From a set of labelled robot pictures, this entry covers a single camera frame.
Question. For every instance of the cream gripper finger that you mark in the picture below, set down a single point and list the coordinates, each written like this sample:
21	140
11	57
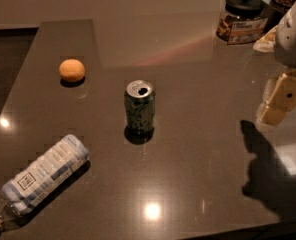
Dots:
279	99

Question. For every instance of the green soda can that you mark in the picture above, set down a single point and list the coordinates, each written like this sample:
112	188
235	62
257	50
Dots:
139	101

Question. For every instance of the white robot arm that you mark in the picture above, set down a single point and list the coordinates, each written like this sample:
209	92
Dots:
285	41

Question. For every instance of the crumpled snack wrapper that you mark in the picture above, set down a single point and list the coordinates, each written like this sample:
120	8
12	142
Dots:
266	43

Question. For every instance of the glass jar with black lid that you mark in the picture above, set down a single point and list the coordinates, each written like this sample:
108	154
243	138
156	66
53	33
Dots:
241	21

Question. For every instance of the orange fruit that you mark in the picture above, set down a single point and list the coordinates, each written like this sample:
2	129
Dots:
72	70

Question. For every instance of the clear plastic water bottle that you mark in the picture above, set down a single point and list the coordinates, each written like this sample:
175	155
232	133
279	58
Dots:
23	193

